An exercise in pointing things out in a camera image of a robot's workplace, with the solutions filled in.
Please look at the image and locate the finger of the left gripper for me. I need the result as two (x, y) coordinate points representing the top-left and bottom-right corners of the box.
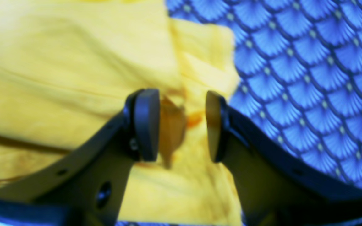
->
(0, 89), (160, 226)
(206, 91), (362, 226)

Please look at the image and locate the yellow T-shirt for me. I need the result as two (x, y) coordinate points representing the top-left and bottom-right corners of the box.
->
(0, 0), (242, 226)

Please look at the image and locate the blue patterned table cloth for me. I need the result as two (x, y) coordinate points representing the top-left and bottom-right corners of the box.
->
(166, 0), (362, 188)

